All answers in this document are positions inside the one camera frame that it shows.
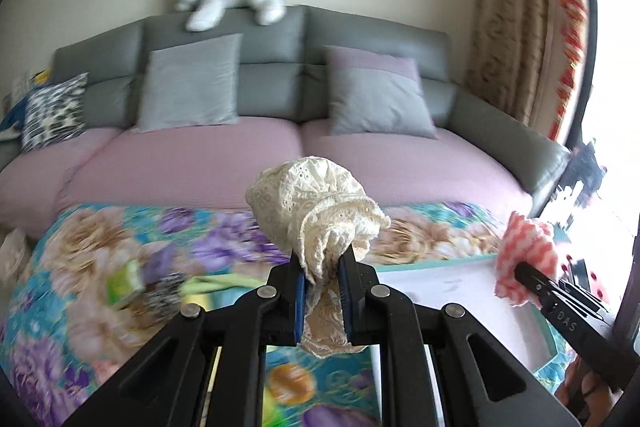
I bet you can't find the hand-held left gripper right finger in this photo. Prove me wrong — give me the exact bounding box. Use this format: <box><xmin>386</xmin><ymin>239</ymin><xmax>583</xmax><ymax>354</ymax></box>
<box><xmin>338</xmin><ymin>252</ymin><xmax>581</xmax><ymax>427</ymax></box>

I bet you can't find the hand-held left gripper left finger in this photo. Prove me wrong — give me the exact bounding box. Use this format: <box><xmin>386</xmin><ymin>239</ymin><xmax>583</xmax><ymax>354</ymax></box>
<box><xmin>62</xmin><ymin>263</ymin><xmax>307</xmax><ymax>427</ymax></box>

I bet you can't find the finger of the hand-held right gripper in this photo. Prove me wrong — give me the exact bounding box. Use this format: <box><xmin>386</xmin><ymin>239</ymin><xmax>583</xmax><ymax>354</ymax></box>
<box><xmin>514</xmin><ymin>261</ymin><xmax>565</xmax><ymax>306</ymax></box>

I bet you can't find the pink white wavy striped cloth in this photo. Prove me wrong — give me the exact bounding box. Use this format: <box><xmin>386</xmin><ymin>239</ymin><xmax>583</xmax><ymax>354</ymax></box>
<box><xmin>494</xmin><ymin>210</ymin><xmax>556</xmax><ymax>308</ymax></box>

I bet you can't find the white box with teal rim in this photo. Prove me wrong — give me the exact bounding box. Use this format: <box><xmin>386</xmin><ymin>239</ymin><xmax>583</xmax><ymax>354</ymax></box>
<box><xmin>372</xmin><ymin>253</ymin><xmax>560</xmax><ymax>375</ymax></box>

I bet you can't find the cream lace cloth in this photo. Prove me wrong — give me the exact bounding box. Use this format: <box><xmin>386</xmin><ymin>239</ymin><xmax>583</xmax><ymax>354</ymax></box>
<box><xmin>245</xmin><ymin>155</ymin><xmax>392</xmax><ymax>359</ymax></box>

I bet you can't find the leopard print scrunchie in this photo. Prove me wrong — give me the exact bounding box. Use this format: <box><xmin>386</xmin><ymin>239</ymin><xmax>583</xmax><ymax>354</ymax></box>
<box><xmin>140</xmin><ymin>276</ymin><xmax>187</xmax><ymax>314</ymax></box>

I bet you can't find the person's right hand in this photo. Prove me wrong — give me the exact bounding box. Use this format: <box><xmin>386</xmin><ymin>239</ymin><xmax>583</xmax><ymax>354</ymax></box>
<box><xmin>556</xmin><ymin>352</ymin><xmax>620</xmax><ymax>414</ymax></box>

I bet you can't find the pink sofa cover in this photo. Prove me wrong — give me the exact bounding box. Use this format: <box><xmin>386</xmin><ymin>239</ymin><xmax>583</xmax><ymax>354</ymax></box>
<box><xmin>0</xmin><ymin>114</ymin><xmax>532</xmax><ymax>240</ymax></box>

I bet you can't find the grey and pink pillow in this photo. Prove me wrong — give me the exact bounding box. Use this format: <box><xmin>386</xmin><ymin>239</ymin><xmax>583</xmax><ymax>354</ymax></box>
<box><xmin>322</xmin><ymin>45</ymin><xmax>439</xmax><ymax>140</ymax></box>

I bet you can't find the floral blanket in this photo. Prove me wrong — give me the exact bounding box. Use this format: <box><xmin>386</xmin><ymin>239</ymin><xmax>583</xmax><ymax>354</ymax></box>
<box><xmin>0</xmin><ymin>202</ymin><xmax>571</xmax><ymax>427</ymax></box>

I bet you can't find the red patterned cloth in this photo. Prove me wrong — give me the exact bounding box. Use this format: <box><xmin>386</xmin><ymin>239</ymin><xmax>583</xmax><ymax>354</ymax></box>
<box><xmin>549</xmin><ymin>0</ymin><xmax>590</xmax><ymax>140</ymax></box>

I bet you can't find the plain grey pillow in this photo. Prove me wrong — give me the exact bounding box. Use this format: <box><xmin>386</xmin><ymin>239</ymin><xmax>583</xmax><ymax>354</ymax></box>
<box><xmin>135</xmin><ymin>33</ymin><xmax>244</xmax><ymax>134</ymax></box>

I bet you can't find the grey sofa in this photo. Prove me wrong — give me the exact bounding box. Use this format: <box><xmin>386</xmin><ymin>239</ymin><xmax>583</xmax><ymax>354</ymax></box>
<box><xmin>0</xmin><ymin>4</ymin><xmax>572</xmax><ymax>218</ymax></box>

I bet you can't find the beige patterned curtain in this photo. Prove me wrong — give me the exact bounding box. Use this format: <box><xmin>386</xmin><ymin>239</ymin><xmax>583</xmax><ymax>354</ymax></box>
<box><xmin>465</xmin><ymin>0</ymin><xmax>590</xmax><ymax>128</ymax></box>

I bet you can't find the white crumpled bag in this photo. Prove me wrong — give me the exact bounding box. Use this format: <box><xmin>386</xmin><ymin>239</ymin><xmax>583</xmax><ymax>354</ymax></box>
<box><xmin>0</xmin><ymin>228</ymin><xmax>32</xmax><ymax>289</ymax></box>

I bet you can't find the black white patterned pillow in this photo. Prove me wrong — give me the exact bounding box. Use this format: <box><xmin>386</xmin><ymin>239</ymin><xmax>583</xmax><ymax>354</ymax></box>
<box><xmin>20</xmin><ymin>72</ymin><xmax>90</xmax><ymax>152</ymax></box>

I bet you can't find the blue cushion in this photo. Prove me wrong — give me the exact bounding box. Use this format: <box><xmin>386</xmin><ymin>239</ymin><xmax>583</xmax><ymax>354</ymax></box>
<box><xmin>0</xmin><ymin>99</ymin><xmax>27</xmax><ymax>141</ymax></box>

